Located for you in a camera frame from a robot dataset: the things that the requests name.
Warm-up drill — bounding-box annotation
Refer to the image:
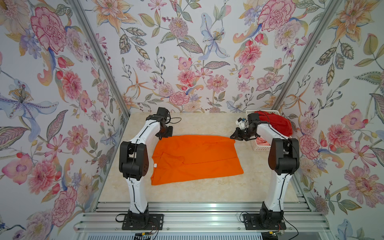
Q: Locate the left rear aluminium corner post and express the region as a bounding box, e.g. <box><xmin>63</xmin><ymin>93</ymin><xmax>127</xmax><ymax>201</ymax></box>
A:
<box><xmin>69</xmin><ymin>0</ymin><xmax>131</xmax><ymax>118</ymax></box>

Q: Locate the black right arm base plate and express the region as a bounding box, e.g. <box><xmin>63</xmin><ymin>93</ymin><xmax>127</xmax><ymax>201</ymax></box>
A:
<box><xmin>240</xmin><ymin>212</ymin><xmax>287</xmax><ymax>232</ymax></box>

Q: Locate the orange t-shirt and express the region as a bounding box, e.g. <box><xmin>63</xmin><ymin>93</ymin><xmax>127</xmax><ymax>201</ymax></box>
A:
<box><xmin>151</xmin><ymin>135</ymin><xmax>244</xmax><ymax>186</ymax></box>

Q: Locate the red t-shirt in basket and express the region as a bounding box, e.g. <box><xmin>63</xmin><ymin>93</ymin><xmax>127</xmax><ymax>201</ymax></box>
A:
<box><xmin>255</xmin><ymin>111</ymin><xmax>293</xmax><ymax>137</ymax></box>

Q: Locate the right rear aluminium corner post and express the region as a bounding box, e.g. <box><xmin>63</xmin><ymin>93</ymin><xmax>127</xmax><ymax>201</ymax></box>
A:
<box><xmin>272</xmin><ymin>1</ymin><xmax>342</xmax><ymax>110</ymax></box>

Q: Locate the aluminium corner post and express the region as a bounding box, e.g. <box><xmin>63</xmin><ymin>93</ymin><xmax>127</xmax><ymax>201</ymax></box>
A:
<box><xmin>272</xmin><ymin>1</ymin><xmax>342</xmax><ymax>110</ymax></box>
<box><xmin>69</xmin><ymin>0</ymin><xmax>131</xmax><ymax>118</ymax></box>

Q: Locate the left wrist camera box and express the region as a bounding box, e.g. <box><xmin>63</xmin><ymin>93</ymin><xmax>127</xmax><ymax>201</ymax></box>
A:
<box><xmin>156</xmin><ymin>107</ymin><xmax>170</xmax><ymax>120</ymax></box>

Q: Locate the front aluminium rail frame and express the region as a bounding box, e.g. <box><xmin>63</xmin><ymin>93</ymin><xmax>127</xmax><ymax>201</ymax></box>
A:
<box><xmin>74</xmin><ymin>195</ymin><xmax>334</xmax><ymax>240</ymax></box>

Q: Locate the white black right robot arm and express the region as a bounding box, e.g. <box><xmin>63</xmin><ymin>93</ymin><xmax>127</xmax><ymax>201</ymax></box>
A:
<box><xmin>230</xmin><ymin>120</ymin><xmax>300</xmax><ymax>230</ymax></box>

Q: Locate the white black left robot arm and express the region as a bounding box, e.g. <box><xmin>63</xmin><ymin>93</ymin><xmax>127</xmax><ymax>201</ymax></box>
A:
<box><xmin>119</xmin><ymin>113</ymin><xmax>173</xmax><ymax>225</ymax></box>

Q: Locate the white plastic laundry basket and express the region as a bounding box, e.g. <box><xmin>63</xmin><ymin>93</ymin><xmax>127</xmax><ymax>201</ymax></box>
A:
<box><xmin>246</xmin><ymin>110</ymin><xmax>293</xmax><ymax>151</ymax></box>

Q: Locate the pink t-shirt in basket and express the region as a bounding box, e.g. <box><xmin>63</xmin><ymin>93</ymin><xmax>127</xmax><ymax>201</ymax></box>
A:
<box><xmin>256</xmin><ymin>137</ymin><xmax>271</xmax><ymax>149</ymax></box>

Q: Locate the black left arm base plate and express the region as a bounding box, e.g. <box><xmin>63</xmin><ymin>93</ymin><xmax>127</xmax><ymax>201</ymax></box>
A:
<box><xmin>122</xmin><ymin>211</ymin><xmax>164</xmax><ymax>231</ymax></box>

